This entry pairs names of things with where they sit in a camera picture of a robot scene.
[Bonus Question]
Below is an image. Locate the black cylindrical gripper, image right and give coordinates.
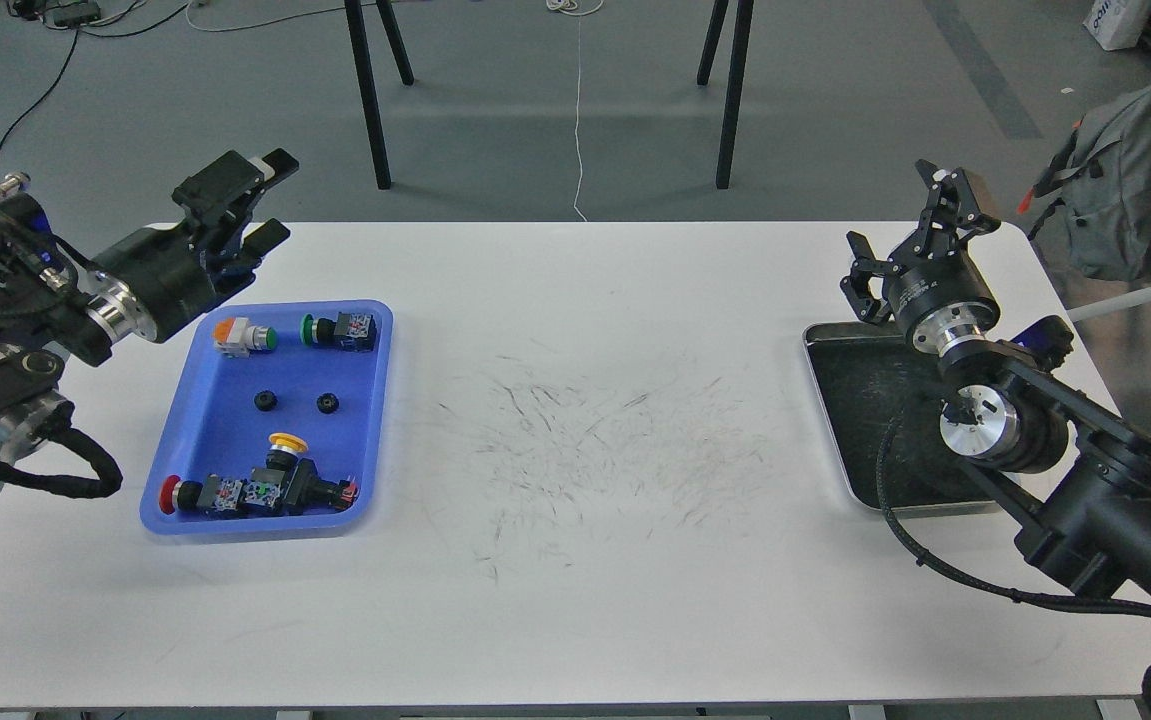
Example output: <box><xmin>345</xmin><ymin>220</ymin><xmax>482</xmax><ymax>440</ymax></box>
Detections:
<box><xmin>840</xmin><ymin>159</ymin><xmax>1001</xmax><ymax>357</ymax></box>

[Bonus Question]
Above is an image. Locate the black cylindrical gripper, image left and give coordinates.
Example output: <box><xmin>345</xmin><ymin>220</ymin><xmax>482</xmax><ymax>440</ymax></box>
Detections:
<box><xmin>85</xmin><ymin>150</ymin><xmax>300</xmax><ymax>343</ymax></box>

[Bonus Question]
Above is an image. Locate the small black gear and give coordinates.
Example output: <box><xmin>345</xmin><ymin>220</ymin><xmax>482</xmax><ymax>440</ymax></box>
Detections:
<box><xmin>315</xmin><ymin>392</ymin><xmax>340</xmax><ymax>415</ymax></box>
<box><xmin>252</xmin><ymin>389</ymin><xmax>279</xmax><ymax>413</ymax></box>

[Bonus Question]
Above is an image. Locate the silver metal tray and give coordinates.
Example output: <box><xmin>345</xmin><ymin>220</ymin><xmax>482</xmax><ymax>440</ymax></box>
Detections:
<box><xmin>803</xmin><ymin>322</ymin><xmax>996</xmax><ymax>518</ymax></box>

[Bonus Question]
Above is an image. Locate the blue plastic tray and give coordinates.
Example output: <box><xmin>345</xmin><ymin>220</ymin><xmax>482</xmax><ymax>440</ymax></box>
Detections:
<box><xmin>139</xmin><ymin>299</ymin><xmax>395</xmax><ymax>537</ymax></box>

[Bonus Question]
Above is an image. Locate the orange and green push button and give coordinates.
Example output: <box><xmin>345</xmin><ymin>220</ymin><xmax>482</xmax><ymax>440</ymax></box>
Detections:
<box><xmin>209</xmin><ymin>316</ymin><xmax>279</xmax><ymax>357</ymax></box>

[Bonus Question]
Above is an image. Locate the green push button black body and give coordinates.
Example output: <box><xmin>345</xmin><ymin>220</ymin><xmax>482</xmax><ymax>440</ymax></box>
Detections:
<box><xmin>300</xmin><ymin>313</ymin><xmax>380</xmax><ymax>352</ymax></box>

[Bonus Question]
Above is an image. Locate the black table leg left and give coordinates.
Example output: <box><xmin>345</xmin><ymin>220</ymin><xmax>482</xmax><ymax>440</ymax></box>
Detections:
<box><xmin>342</xmin><ymin>1</ymin><xmax>416</xmax><ymax>191</ymax></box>

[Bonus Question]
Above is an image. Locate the black table leg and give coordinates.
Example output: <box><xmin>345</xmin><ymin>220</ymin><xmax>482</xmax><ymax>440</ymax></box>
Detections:
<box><xmin>342</xmin><ymin>1</ymin><xmax>416</xmax><ymax>191</ymax></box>
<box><xmin>695</xmin><ymin>1</ymin><xmax>755</xmax><ymax>190</ymax></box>

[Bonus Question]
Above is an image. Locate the yellow mushroom push button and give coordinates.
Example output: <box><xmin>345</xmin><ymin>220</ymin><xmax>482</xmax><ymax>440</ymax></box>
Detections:
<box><xmin>264</xmin><ymin>432</ymin><xmax>308</xmax><ymax>472</ymax></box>

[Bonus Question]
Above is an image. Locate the grey backpack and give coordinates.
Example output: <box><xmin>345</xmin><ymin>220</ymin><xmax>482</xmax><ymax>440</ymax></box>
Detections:
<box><xmin>1017</xmin><ymin>85</ymin><xmax>1151</xmax><ymax>281</ymax></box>

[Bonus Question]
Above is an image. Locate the red mushroom push button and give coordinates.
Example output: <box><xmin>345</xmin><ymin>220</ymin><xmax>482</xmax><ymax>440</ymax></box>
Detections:
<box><xmin>157</xmin><ymin>474</ymin><xmax>245</xmax><ymax>519</ymax></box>

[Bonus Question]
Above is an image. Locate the black table leg right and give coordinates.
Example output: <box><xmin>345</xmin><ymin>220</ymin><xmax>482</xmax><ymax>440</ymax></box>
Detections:
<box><xmin>695</xmin><ymin>1</ymin><xmax>755</xmax><ymax>190</ymax></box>

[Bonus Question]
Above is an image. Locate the white bag top right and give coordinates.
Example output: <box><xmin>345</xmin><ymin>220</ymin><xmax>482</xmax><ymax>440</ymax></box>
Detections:
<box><xmin>1082</xmin><ymin>0</ymin><xmax>1151</xmax><ymax>53</ymax></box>

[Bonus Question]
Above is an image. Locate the black cable on floor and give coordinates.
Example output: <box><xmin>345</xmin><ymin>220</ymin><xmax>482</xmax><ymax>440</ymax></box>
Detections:
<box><xmin>0</xmin><ymin>0</ymin><xmax>186</xmax><ymax>243</ymax></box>

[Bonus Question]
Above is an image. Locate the black switch with red terminals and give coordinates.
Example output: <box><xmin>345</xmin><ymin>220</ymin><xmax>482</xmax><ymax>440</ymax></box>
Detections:
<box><xmin>238</xmin><ymin>459</ymin><xmax>359</xmax><ymax>516</ymax></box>

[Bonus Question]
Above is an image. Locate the white cable on floor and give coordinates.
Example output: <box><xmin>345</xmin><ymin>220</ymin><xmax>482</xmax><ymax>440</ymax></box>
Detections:
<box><xmin>546</xmin><ymin>0</ymin><xmax>605</xmax><ymax>223</ymax></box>

